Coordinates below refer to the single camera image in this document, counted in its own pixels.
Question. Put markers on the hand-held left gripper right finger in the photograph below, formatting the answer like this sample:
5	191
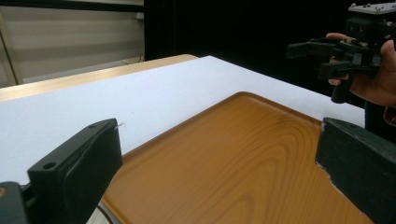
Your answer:
361	161

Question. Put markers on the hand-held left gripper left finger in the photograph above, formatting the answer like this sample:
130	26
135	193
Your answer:
77	168

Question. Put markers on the black curtain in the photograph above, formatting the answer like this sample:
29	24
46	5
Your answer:
243	28

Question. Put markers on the white table sheet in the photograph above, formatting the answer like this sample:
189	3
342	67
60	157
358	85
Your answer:
124	96

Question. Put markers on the brown wooden tray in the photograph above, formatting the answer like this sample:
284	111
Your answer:
236	161

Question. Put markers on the beige window blind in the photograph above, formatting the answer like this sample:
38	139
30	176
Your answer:
71	40

